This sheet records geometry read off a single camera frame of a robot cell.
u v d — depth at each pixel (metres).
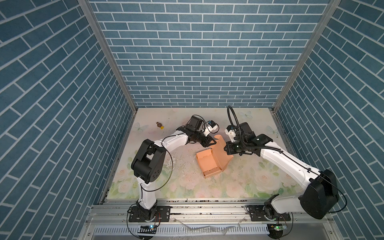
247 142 0.61
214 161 0.92
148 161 0.50
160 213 0.73
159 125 1.09
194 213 0.75
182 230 0.71
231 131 0.75
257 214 0.73
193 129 0.74
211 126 0.81
